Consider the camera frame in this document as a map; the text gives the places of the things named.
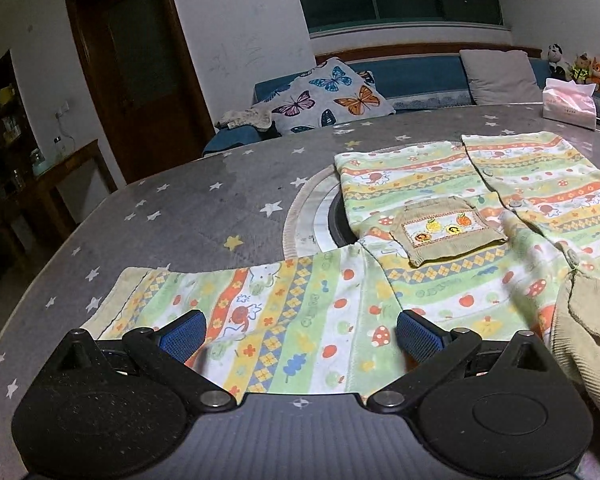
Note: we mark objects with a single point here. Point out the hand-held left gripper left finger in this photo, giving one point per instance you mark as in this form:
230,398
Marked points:
182,341

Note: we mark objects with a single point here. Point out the panda plush toy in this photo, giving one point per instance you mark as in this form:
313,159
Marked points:
557,60

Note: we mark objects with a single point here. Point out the dark wooden shelf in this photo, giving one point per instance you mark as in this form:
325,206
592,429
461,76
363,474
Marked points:
2,160

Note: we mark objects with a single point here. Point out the wooden side cabinet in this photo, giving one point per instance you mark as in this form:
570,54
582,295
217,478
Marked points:
65,185

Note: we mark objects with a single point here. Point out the printed striped baby jacket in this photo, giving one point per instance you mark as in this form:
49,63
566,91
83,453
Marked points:
305,310

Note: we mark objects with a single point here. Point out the butterfly print pillow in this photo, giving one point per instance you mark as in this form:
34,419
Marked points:
330,95

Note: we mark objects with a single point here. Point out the orange fox plush toy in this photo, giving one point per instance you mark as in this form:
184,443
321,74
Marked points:
598,74

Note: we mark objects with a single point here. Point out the dark wooden door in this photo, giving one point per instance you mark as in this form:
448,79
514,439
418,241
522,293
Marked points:
140,70

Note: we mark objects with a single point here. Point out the grey pillow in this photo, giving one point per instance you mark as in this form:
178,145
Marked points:
500,77

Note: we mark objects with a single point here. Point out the round table turntable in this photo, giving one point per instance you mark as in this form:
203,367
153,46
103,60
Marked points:
312,210

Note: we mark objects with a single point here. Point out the white tissue pack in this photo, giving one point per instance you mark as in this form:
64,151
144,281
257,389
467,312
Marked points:
567,105

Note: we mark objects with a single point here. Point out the brown bear plush toy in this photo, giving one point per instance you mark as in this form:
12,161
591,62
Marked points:
582,67

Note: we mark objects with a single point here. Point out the grey star tablecloth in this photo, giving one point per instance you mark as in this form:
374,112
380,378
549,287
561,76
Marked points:
180,200

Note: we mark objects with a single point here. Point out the blue sofa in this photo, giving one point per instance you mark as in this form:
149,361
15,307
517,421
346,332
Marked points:
415,75

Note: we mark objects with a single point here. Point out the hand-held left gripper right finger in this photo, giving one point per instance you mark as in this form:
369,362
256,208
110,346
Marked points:
420,336

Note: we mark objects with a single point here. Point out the crumpled beige cloth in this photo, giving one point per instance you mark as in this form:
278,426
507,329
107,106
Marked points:
242,117

